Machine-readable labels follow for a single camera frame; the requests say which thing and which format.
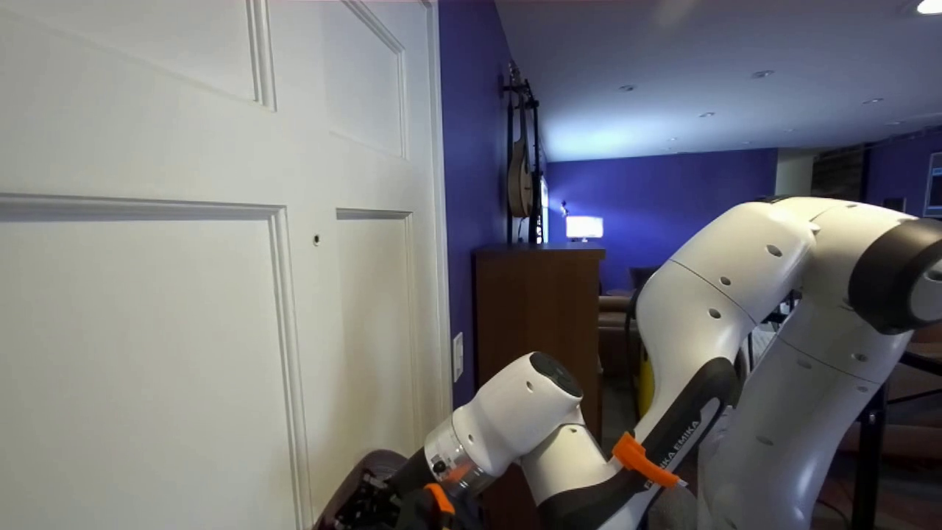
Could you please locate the brown wooden cabinet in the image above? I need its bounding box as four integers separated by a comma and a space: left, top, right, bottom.
467, 245, 609, 530

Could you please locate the white wall switch plate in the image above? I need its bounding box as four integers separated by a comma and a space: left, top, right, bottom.
450, 333, 464, 383

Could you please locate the black wall rack with instrument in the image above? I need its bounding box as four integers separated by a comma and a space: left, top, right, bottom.
500, 68, 542, 245

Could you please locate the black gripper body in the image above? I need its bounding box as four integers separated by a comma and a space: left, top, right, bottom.
391, 454, 482, 530

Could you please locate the white panelled door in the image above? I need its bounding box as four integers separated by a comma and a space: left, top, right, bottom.
0, 0, 450, 530

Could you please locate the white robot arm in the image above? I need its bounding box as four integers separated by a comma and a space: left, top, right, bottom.
316, 196, 942, 530

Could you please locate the lit table lamp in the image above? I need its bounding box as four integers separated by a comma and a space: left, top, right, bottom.
564, 215, 603, 242

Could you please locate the yellow pole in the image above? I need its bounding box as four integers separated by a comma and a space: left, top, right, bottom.
637, 356, 653, 418

